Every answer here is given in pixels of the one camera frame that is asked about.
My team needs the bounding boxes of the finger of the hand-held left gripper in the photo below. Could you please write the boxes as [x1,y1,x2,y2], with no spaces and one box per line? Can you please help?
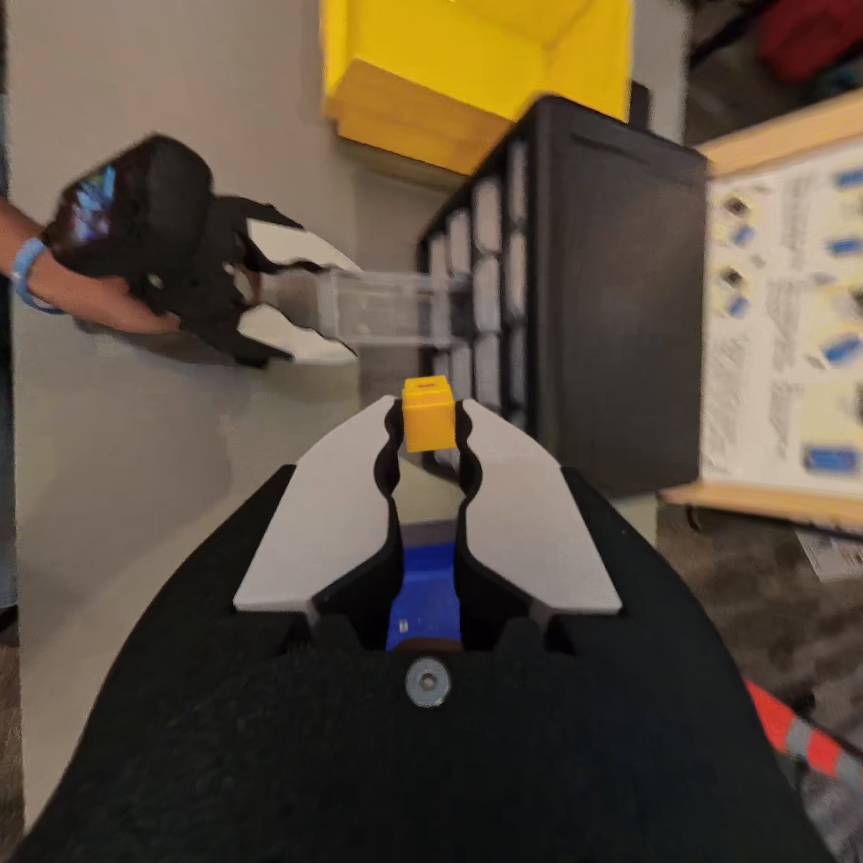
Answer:
[236,303,358,366]
[245,218,363,275]

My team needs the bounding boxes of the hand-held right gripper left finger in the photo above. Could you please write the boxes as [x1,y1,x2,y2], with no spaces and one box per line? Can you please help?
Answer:
[232,396,404,618]

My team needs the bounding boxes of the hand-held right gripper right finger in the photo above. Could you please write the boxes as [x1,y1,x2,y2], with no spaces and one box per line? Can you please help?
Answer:
[453,398,623,616]

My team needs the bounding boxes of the clear plastic drawer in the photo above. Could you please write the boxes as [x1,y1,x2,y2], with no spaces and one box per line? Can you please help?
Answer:
[317,270,473,348]

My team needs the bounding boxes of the blue plastic bin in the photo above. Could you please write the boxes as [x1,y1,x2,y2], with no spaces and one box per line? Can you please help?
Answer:
[386,543,463,652]

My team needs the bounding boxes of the yellow plastic block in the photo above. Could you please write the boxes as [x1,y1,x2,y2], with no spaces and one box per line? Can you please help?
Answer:
[401,375,457,453]

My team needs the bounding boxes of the set of clear cabinet drawers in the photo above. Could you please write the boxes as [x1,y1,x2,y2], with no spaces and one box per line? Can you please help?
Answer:
[425,142,540,473]

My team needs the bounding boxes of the black drawer cabinet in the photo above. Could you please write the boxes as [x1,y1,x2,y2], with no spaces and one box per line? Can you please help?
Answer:
[417,94,709,500]

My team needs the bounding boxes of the yellow plastic bin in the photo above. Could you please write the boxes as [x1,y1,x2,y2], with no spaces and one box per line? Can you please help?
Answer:
[320,0,635,178]

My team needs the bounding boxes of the person's left forearm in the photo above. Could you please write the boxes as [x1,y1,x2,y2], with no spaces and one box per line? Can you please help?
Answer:
[0,196,35,284]

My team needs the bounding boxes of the person's left hand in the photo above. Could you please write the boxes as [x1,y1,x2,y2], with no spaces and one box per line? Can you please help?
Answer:
[30,264,183,336]

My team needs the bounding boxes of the blue wristband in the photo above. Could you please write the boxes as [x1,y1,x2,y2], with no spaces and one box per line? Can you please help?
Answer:
[10,236,66,316]

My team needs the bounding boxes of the crumpled printed paper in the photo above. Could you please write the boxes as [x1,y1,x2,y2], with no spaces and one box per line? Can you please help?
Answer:
[796,529,863,582]

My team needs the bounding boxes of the red grey striped strap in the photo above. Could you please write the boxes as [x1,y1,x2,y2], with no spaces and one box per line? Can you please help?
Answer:
[745,681,863,791]

